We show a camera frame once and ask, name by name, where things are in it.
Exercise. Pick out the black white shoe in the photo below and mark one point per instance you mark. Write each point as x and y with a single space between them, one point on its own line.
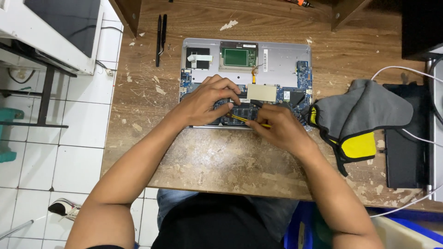
64 207

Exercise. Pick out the green plastic stool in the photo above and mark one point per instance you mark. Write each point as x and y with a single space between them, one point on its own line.
8 119

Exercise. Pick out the grey yellow cloth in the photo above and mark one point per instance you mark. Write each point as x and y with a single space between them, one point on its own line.
363 110

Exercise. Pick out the silver laptop base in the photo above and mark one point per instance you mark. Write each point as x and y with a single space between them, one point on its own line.
277 62

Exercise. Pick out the person's right hand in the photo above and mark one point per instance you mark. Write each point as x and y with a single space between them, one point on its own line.
285 131

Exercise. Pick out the yellow pry tool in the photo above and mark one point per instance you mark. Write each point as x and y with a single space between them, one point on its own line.
242 119

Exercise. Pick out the black tweezers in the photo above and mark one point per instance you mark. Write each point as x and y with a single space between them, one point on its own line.
160 38

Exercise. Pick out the wooden shelf support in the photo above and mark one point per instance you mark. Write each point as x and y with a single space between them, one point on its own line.
128 13
346 12

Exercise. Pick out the orange screwdriver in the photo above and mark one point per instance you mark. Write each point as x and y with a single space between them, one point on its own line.
300 2

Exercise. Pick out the black laptop bottom cover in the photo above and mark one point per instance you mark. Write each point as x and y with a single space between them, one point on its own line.
405 159

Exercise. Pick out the white printer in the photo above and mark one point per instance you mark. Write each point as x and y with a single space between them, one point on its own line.
52 27

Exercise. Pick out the grey metal rod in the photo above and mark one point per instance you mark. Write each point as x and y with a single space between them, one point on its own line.
15 228

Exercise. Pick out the person's left hand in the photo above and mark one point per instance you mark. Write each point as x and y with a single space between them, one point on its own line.
200 105

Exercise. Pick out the black metal stand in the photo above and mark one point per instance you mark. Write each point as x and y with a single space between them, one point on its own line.
45 93

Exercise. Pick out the blue plastic crate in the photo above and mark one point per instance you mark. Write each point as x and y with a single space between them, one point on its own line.
408 224

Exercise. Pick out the person's black shirt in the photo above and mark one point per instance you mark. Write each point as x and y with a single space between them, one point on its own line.
214 224

